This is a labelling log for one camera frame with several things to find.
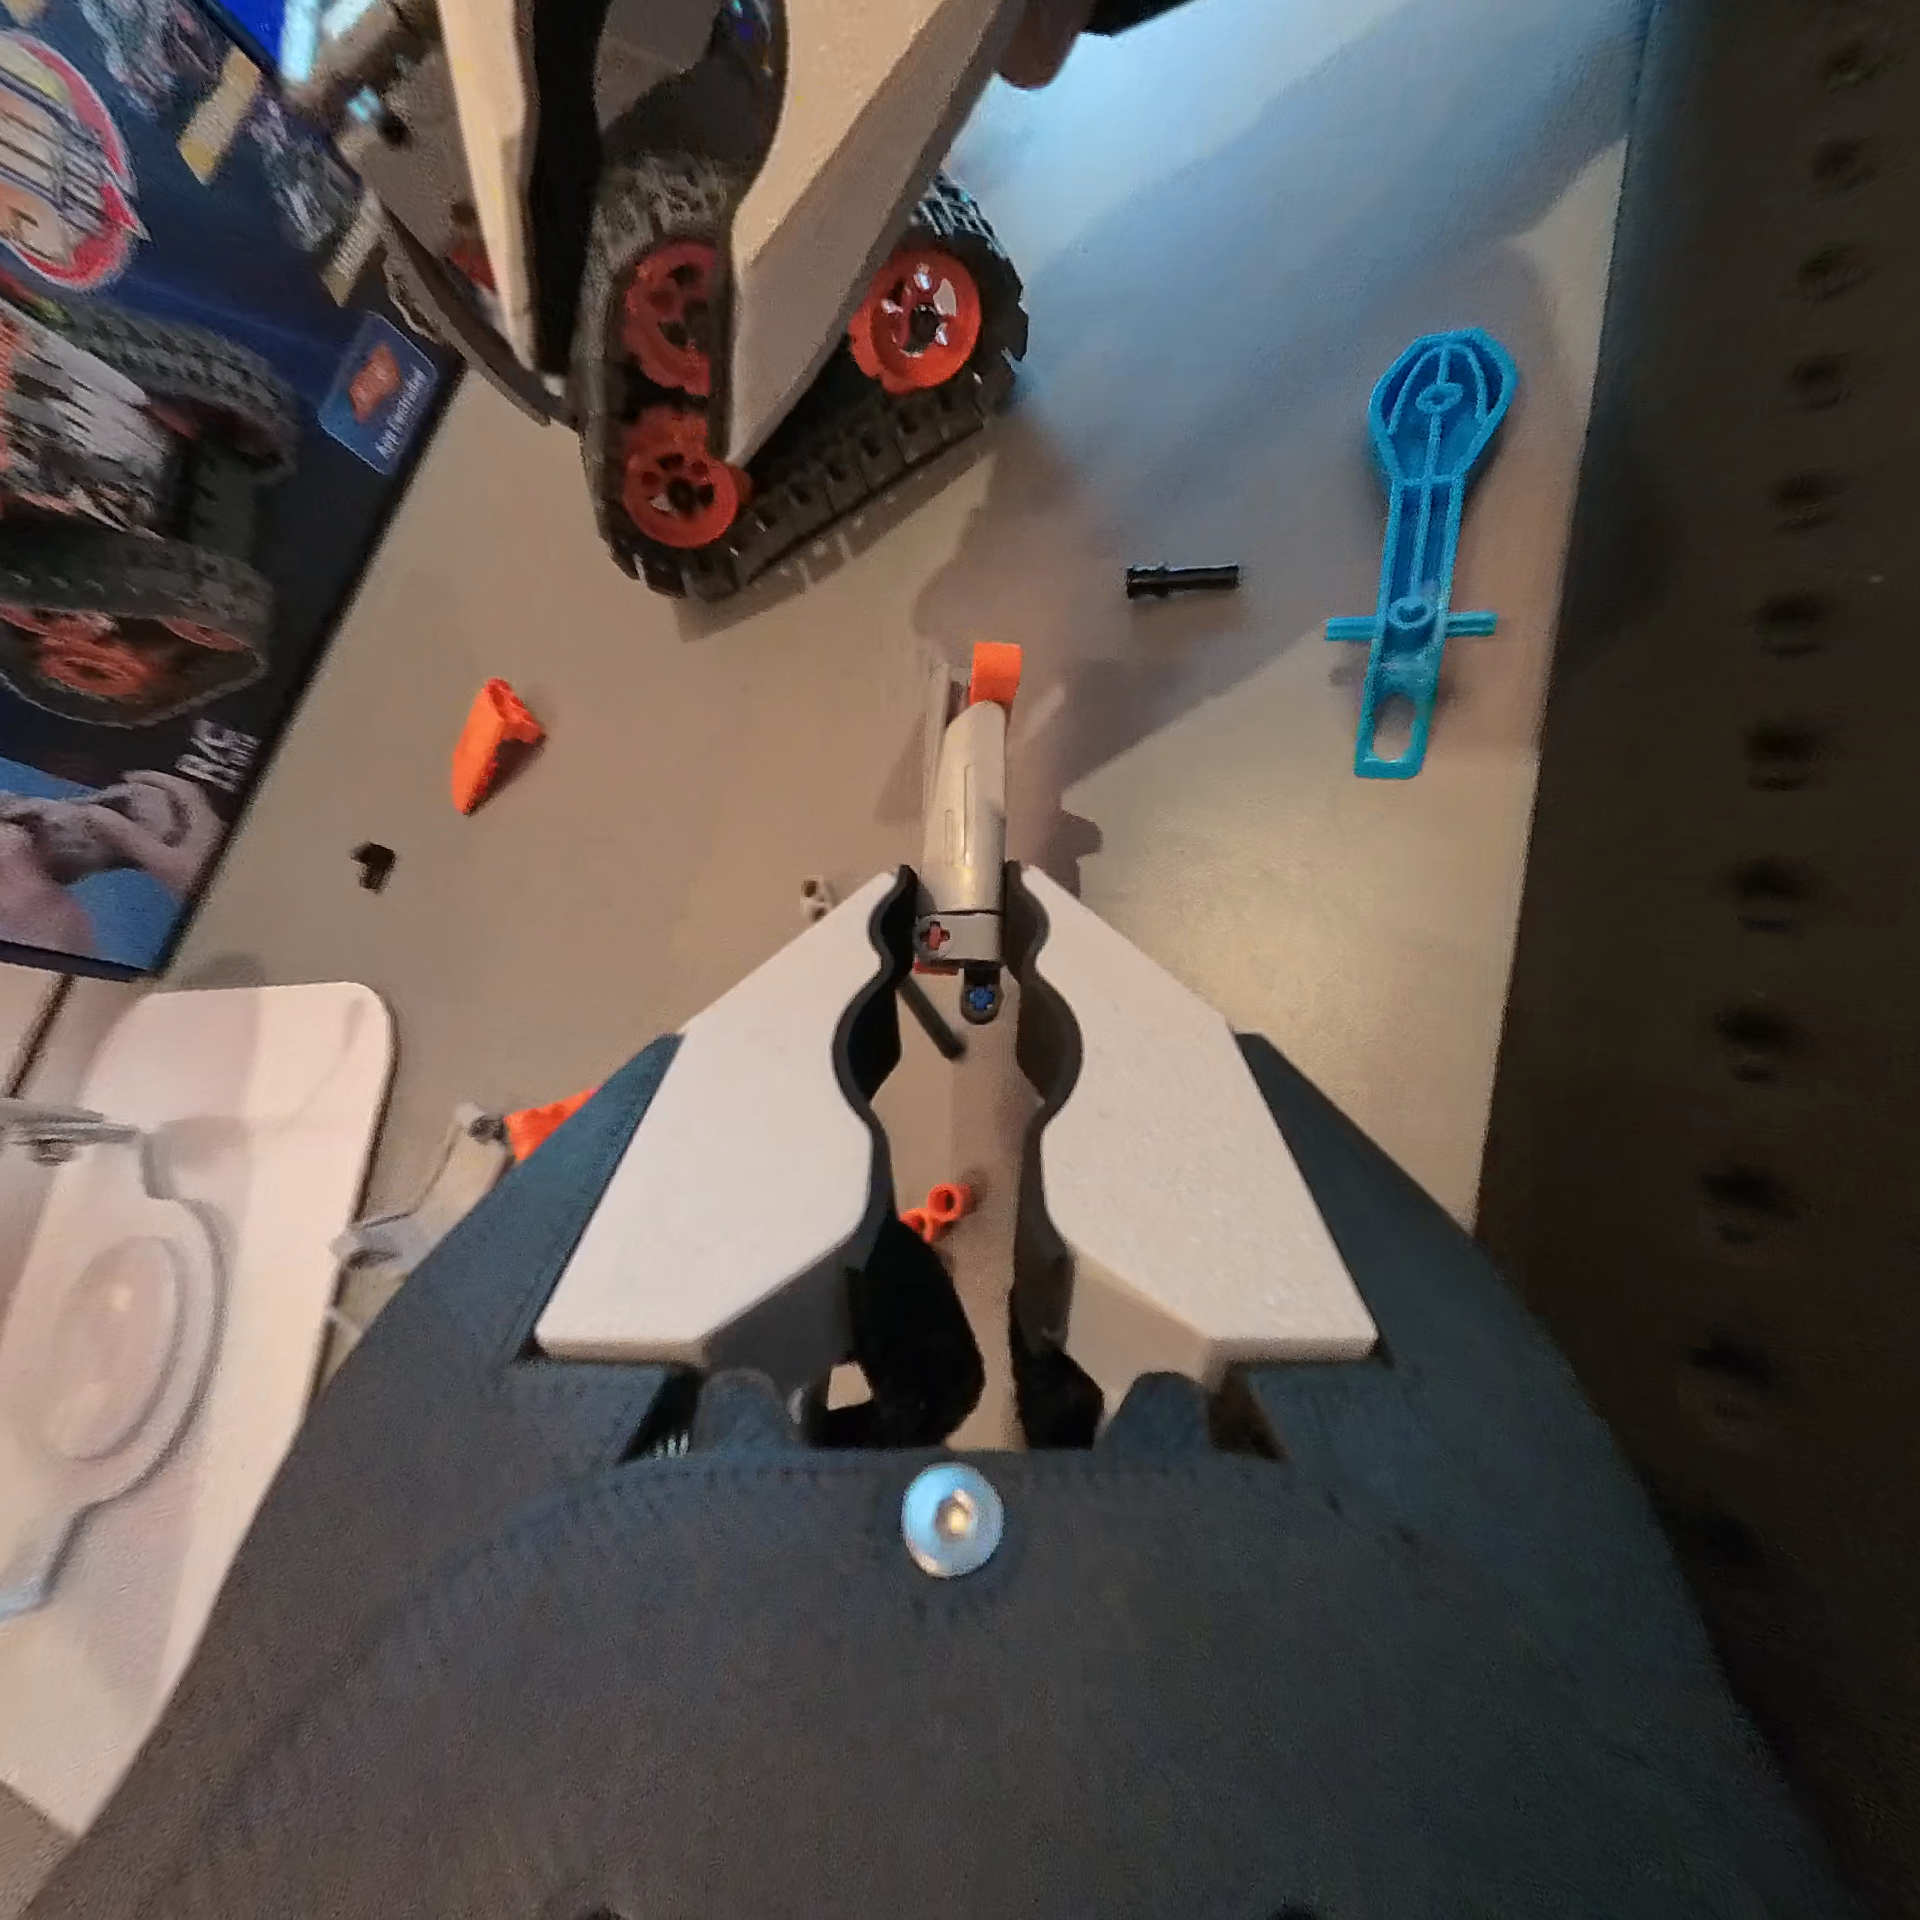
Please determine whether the blue printed cardboard box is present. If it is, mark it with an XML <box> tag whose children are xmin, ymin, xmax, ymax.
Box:
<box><xmin>0</xmin><ymin>0</ymin><xmax>462</xmax><ymax>981</ymax></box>

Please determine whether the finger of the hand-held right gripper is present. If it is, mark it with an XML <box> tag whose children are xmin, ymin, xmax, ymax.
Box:
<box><xmin>726</xmin><ymin>0</ymin><xmax>1041</xmax><ymax>466</ymax></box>
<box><xmin>433</xmin><ymin>0</ymin><xmax>606</xmax><ymax>377</ymax></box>

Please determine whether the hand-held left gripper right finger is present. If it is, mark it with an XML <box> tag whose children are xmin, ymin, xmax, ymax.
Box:
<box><xmin>1000</xmin><ymin>859</ymin><xmax>1384</xmax><ymax>1369</ymax></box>

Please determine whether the black studded foam mat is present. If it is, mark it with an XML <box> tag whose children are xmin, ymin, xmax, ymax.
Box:
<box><xmin>1474</xmin><ymin>0</ymin><xmax>1920</xmax><ymax>1920</ymax></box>

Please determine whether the light blue separator tool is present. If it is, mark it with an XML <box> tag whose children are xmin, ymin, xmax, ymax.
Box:
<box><xmin>1323</xmin><ymin>325</ymin><xmax>1520</xmax><ymax>785</ymax></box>

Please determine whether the white stand with wooden tray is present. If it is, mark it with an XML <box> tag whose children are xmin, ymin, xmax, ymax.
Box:
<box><xmin>0</xmin><ymin>979</ymin><xmax>399</xmax><ymax>1849</ymax></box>

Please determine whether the person's right hand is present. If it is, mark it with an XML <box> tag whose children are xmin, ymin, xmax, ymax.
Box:
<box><xmin>995</xmin><ymin>0</ymin><xmax>1123</xmax><ymax>91</ymax></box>

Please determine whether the grey tracked toy robot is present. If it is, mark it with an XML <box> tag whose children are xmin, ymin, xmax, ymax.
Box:
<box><xmin>347</xmin><ymin>0</ymin><xmax>1034</xmax><ymax>607</ymax></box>

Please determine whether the orange angled panel piece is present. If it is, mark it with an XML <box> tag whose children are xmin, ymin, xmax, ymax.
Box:
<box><xmin>502</xmin><ymin>1091</ymin><xmax>601</xmax><ymax>1167</ymax></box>
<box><xmin>449</xmin><ymin>677</ymin><xmax>548</xmax><ymax>819</ymax></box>

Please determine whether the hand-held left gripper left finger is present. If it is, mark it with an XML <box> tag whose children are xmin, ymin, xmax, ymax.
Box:
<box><xmin>530</xmin><ymin>867</ymin><xmax>923</xmax><ymax>1373</ymax></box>

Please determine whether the grey toy actuator assembly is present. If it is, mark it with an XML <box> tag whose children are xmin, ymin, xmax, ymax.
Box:
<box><xmin>896</xmin><ymin>656</ymin><xmax>1041</xmax><ymax>1064</ymax></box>

